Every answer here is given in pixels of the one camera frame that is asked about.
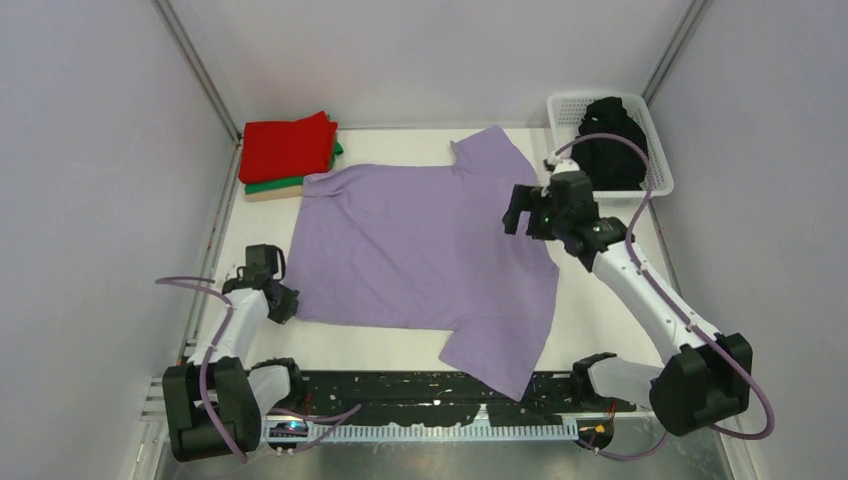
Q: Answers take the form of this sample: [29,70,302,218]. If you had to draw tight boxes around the aluminium corner post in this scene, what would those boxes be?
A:
[153,0,242,143]
[642,0,714,105]

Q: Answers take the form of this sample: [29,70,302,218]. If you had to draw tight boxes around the left aluminium corner post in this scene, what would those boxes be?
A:
[153,0,242,143]

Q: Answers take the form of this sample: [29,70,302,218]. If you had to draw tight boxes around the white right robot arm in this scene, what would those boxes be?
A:
[502,171,753,436]

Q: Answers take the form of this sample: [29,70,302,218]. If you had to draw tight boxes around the green folded t-shirt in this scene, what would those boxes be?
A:
[244,141,344,195]

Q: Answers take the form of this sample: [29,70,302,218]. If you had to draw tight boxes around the black t-shirt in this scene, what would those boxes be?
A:
[571,97,648,191]

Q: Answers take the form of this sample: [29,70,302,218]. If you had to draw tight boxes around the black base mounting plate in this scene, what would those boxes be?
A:
[276,370,637,427]

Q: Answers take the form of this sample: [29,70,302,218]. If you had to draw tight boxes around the red folded t-shirt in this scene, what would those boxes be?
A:
[238,111,338,184]

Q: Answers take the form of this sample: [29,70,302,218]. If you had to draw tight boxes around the right aluminium corner post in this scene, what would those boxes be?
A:
[642,0,714,105]

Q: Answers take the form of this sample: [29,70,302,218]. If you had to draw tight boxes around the beige folded t-shirt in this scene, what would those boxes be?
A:
[245,185,304,202]

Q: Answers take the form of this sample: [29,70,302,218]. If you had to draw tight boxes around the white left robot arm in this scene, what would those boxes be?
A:
[158,244,307,462]

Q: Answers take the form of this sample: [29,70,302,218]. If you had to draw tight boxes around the aluminium front rail frame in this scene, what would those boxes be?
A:
[140,370,743,423]

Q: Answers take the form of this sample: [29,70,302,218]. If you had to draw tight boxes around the white slotted cable duct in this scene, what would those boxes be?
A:
[262,419,579,443]

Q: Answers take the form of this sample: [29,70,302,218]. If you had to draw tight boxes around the lavender t-shirt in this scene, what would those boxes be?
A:
[285,126,559,401]

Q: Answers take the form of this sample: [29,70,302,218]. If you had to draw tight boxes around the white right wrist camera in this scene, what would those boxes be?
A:
[543,152,581,176]

